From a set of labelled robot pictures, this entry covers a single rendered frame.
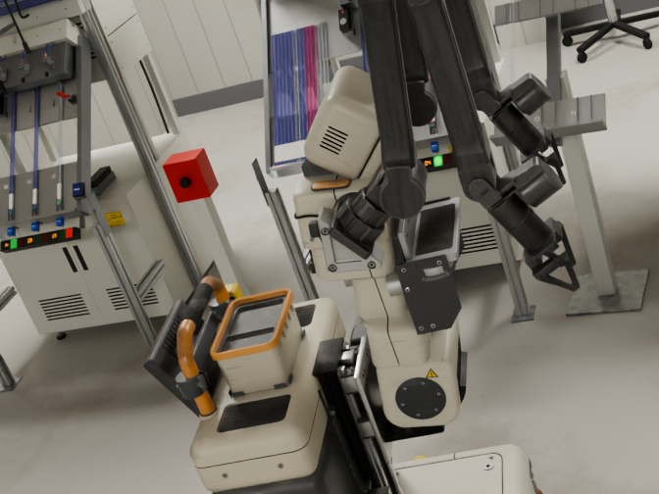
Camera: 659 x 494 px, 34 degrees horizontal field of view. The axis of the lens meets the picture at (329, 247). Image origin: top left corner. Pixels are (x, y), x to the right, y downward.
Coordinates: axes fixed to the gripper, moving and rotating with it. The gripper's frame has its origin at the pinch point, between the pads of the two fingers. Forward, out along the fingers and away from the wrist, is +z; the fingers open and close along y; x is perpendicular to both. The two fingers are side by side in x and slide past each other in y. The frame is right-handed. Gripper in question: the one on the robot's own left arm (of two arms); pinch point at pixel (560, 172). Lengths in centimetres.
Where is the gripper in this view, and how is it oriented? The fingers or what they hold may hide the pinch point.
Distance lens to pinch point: 237.7
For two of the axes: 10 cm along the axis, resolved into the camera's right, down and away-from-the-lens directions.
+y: 1.3, -4.8, 8.7
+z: 7.1, 6.6, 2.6
